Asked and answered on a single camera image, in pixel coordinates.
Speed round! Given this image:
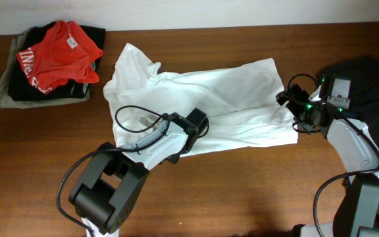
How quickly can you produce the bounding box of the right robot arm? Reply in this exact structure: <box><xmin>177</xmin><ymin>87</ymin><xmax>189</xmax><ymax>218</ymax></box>
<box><xmin>276</xmin><ymin>77</ymin><xmax>379</xmax><ymax>236</ymax></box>

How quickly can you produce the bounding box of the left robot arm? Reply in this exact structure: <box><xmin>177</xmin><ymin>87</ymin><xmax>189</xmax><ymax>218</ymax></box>
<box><xmin>68</xmin><ymin>109</ymin><xmax>209</xmax><ymax>236</ymax></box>

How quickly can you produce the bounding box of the dark t-shirt white print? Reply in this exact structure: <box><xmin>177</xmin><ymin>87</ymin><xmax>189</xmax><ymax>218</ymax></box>
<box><xmin>317</xmin><ymin>56</ymin><xmax>379</xmax><ymax>148</ymax></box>

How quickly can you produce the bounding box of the red folded t-shirt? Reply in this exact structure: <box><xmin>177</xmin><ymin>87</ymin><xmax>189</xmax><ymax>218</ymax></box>
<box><xmin>16</xmin><ymin>20</ymin><xmax>105</xmax><ymax>95</ymax></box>

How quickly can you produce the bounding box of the grey folded garment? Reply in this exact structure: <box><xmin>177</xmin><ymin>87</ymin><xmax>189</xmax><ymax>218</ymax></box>
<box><xmin>0</xmin><ymin>31</ymin><xmax>90</xmax><ymax>109</ymax></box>

